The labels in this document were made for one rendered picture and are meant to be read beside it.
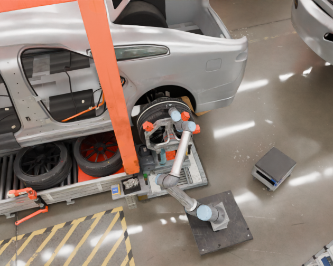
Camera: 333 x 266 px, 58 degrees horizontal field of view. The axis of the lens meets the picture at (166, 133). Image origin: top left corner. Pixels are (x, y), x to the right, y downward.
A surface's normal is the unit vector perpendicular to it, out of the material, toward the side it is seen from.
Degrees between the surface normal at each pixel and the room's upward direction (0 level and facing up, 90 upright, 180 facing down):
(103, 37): 90
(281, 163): 0
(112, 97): 90
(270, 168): 0
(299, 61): 0
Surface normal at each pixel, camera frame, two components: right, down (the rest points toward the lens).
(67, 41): 0.18, -0.05
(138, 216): -0.04, -0.62
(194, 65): 0.23, 0.76
